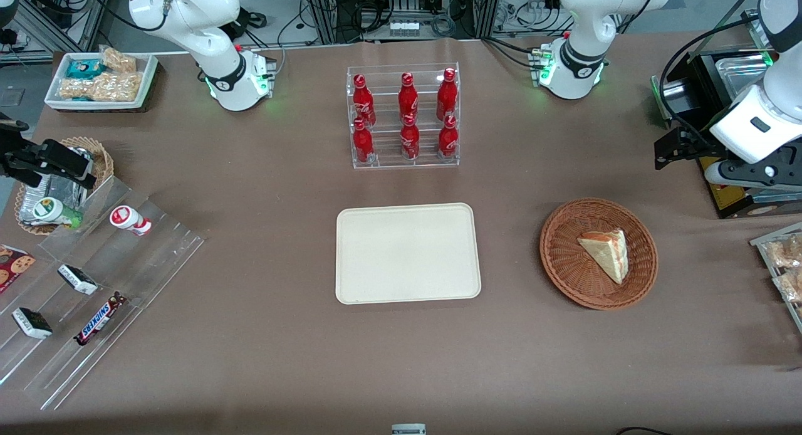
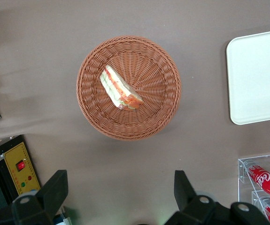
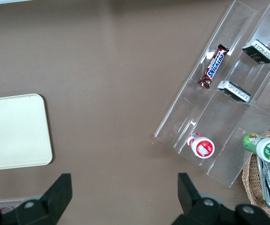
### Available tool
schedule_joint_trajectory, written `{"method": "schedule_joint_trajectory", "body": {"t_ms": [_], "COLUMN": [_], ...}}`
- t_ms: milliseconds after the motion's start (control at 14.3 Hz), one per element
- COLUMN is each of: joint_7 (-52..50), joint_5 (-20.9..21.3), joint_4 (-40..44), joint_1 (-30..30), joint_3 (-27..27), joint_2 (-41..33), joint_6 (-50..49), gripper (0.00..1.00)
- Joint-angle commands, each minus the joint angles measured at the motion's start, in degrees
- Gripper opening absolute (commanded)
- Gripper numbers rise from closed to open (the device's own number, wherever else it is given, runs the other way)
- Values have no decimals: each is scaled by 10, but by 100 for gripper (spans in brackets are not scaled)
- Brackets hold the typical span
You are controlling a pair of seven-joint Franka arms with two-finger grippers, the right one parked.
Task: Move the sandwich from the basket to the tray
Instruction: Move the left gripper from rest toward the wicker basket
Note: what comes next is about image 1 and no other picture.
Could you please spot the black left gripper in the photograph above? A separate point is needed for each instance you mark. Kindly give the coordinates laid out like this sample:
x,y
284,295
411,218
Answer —
x,y
697,144

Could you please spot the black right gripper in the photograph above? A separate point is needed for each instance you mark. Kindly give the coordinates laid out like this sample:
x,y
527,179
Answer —
x,y
14,159

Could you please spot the triangle sandwich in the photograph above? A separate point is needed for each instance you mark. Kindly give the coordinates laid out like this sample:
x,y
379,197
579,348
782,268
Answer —
x,y
606,253

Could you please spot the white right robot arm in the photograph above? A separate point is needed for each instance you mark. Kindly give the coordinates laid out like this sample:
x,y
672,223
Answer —
x,y
219,52

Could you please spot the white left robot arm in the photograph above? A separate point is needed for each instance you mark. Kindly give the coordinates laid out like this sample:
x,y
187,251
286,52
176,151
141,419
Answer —
x,y
579,43

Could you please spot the small wicker basket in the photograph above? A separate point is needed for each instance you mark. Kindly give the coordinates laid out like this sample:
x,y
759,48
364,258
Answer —
x,y
103,159

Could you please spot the grey snack tray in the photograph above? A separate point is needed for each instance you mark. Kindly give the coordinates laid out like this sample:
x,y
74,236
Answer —
x,y
761,244

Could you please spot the round brown wicker basket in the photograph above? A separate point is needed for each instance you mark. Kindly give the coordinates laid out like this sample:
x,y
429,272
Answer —
x,y
564,259

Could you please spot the cream plastic serving tray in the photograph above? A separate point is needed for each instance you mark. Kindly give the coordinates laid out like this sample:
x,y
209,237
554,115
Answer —
x,y
407,253

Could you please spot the silver foil bag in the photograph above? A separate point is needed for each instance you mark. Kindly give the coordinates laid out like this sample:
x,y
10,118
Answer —
x,y
56,187

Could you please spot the green white yogurt bottle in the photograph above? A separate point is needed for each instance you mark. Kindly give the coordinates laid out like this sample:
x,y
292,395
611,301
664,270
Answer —
x,y
50,209

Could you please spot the red white yogurt bottle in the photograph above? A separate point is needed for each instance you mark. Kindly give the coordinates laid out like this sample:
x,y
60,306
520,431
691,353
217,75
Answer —
x,y
128,219

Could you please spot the large rice cracker pack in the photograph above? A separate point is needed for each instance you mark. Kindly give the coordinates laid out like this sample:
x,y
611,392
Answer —
x,y
103,87

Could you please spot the teal snack packet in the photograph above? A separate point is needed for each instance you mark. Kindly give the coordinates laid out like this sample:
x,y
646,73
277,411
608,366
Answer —
x,y
84,69

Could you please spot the silver metal pan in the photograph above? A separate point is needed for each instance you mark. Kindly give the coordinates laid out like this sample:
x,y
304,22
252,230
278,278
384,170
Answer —
x,y
742,68

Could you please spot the black white snack box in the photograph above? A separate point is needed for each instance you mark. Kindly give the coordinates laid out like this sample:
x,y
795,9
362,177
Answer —
x,y
32,323
78,279

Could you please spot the red cookie pack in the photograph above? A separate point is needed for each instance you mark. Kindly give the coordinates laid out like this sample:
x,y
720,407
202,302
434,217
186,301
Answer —
x,y
14,266

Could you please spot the small rice cracker pack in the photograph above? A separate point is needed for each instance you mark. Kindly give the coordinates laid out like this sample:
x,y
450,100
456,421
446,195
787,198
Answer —
x,y
119,60

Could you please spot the white rectangular snack bin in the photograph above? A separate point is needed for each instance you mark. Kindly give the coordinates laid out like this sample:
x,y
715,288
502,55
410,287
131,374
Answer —
x,y
147,78

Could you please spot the clear acrylic step display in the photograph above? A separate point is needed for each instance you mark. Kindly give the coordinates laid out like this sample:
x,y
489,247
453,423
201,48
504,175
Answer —
x,y
138,272

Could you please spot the snickers chocolate bar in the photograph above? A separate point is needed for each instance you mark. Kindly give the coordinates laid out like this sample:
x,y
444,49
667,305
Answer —
x,y
100,319

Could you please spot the clear bagged pastry pack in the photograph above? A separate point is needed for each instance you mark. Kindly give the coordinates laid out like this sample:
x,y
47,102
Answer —
x,y
786,252
791,286

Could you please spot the red cola bottle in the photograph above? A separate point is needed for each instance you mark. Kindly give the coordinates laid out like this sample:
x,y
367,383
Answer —
x,y
363,103
447,96
410,140
363,143
408,99
448,139

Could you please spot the clear acrylic bottle rack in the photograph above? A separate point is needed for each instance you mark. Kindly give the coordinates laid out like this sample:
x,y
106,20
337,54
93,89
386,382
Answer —
x,y
391,156

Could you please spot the white power strip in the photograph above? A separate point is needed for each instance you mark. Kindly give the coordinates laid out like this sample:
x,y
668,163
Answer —
x,y
405,27

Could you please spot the white labelled device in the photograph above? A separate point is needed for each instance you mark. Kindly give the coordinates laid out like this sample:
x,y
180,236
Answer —
x,y
408,429

